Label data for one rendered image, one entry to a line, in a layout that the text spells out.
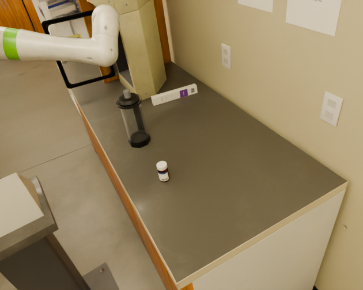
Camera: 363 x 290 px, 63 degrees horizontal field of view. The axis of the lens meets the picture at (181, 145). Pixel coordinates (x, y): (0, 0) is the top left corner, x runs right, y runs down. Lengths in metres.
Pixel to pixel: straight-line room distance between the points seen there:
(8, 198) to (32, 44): 0.56
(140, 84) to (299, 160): 0.92
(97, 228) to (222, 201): 1.43
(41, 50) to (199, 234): 0.88
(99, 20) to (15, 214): 0.77
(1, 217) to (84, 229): 1.25
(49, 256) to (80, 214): 1.13
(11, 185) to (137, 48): 0.90
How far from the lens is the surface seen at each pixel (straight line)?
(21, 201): 1.18
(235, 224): 1.03
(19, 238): 1.23
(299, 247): 1.31
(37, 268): 1.44
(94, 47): 1.23
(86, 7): 1.89
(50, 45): 1.27
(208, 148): 1.30
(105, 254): 2.21
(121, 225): 2.31
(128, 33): 1.58
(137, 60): 1.63
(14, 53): 1.31
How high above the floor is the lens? 1.78
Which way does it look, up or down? 39 degrees down
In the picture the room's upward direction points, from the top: 9 degrees counter-clockwise
